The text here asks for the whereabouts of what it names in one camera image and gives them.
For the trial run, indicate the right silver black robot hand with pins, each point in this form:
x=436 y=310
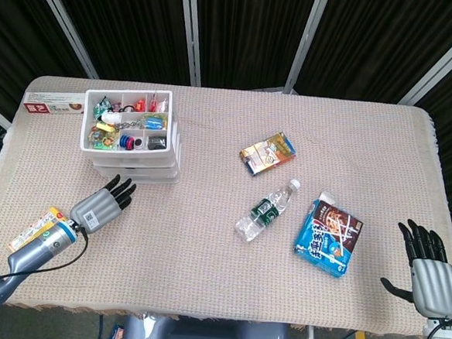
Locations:
x=435 y=285

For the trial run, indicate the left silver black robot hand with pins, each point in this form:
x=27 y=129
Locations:
x=97 y=211

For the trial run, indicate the clear plastic drawer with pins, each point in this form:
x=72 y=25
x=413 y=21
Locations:
x=144 y=171
x=133 y=161
x=155 y=179

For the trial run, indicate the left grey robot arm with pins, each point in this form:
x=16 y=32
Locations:
x=46 y=242

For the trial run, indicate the yellow snack box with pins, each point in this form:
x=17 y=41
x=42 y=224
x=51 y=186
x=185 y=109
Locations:
x=58 y=215

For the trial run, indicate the white tape roll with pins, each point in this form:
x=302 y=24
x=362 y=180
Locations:
x=139 y=144

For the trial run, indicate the green patterned snack packet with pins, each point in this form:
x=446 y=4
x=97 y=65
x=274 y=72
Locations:
x=154 y=123

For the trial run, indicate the long red and white box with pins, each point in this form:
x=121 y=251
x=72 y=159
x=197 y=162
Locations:
x=52 y=103

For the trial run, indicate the blue chocolate biscuit stick box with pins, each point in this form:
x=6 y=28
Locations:
x=327 y=238

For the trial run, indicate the colourful wrapped candy pile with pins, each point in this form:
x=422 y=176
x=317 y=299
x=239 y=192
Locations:
x=101 y=142

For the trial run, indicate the row of coloured plastic discs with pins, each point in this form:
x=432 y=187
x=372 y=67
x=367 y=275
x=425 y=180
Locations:
x=126 y=142

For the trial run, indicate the yellow wrapped candy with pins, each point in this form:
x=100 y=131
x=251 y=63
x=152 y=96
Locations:
x=105 y=126

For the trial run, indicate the green candy packet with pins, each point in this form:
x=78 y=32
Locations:
x=101 y=107

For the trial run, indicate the red white wrapped candy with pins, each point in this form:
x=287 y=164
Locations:
x=153 y=103

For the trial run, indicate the beige woven tablecloth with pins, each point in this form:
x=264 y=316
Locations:
x=203 y=272

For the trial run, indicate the pink white wrapped candy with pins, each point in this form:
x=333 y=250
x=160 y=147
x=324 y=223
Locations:
x=163 y=105

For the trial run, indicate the blue packet on floor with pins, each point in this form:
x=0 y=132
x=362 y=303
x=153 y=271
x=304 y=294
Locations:
x=116 y=336

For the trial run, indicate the clear water bottle green label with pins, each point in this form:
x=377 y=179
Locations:
x=263 y=213

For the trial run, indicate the dark folding partition screen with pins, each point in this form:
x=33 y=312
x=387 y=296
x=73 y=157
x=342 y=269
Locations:
x=251 y=35

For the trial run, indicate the white drawer organizer box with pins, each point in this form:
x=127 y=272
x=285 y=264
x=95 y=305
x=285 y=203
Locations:
x=126 y=153

